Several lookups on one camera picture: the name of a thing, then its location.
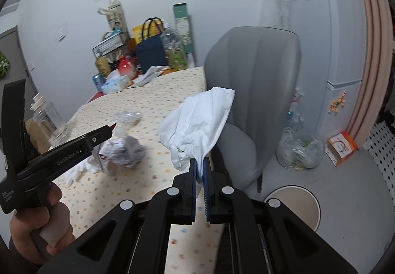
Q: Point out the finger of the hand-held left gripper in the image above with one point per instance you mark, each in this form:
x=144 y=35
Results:
x=98 y=135

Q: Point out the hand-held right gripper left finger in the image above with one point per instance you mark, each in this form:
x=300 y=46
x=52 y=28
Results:
x=193 y=183

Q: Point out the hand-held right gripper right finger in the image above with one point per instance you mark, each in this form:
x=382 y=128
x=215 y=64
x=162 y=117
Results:
x=206 y=189

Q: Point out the crushed clear plastic bottle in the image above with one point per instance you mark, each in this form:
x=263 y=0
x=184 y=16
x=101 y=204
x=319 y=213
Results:
x=128 y=118

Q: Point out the white cloth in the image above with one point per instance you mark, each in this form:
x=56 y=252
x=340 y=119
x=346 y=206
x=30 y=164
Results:
x=197 y=119

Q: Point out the clear plastic bag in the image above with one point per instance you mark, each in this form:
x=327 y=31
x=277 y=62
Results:
x=299 y=153

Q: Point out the person's left hand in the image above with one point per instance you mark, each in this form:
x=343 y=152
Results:
x=27 y=230

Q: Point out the crumpled grey paper ball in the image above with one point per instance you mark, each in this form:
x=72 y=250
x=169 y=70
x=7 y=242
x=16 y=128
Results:
x=126 y=150

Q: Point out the brown wooden chair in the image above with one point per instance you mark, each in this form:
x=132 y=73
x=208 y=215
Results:
x=37 y=135

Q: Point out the white crumpled tissue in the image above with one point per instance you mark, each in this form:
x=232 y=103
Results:
x=80 y=172

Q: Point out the clear plastic jug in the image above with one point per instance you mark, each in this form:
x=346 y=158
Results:
x=51 y=119

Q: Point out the blue and white tissue pack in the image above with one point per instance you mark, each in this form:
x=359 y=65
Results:
x=114 y=85

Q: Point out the blue drink can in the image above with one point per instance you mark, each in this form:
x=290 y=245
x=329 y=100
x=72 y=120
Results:
x=98 y=82

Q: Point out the yellow tea bottle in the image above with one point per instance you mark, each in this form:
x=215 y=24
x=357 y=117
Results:
x=103 y=67

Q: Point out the red and white vase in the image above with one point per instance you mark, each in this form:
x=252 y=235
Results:
x=126 y=68

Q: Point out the white paper on table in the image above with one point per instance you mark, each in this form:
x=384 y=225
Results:
x=148 y=75

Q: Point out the round beige stool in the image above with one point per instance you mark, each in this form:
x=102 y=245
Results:
x=293 y=209

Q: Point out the navy lunch bag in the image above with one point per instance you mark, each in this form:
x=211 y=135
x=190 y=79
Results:
x=151 y=55

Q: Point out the light blue packet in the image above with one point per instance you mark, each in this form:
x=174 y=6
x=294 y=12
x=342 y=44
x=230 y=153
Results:
x=112 y=32

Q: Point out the green patterned cloth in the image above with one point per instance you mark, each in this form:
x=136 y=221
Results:
x=3 y=64

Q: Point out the yellow snack packet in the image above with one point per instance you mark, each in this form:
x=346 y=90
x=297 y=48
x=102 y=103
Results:
x=137 y=31

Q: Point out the large clear plastic bottle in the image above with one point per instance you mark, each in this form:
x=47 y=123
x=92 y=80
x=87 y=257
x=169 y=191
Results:
x=174 y=51

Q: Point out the grey door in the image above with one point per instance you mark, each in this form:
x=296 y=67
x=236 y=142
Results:
x=18 y=55

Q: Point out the plastic bottle with blue label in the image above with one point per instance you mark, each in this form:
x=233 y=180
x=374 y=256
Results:
x=293 y=113

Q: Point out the beige carton with portrait print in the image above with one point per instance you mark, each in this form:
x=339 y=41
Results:
x=115 y=19

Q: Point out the grey upholstered chair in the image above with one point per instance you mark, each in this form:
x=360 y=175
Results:
x=253 y=76

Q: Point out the orange and white box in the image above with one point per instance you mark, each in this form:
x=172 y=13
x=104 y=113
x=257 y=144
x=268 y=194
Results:
x=342 y=147

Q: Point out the tall green box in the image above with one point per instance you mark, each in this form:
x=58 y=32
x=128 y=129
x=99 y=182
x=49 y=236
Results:
x=182 y=14

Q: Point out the cluster of orange block magnets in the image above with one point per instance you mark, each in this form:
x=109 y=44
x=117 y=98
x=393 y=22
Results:
x=338 y=104

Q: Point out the white pegboard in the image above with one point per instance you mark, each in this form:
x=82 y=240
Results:
x=382 y=153

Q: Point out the white fridge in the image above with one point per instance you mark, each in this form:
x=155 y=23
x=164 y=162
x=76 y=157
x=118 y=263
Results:
x=324 y=45

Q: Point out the pink ribbed panel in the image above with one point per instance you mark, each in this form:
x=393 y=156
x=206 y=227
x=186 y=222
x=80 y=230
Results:
x=373 y=45

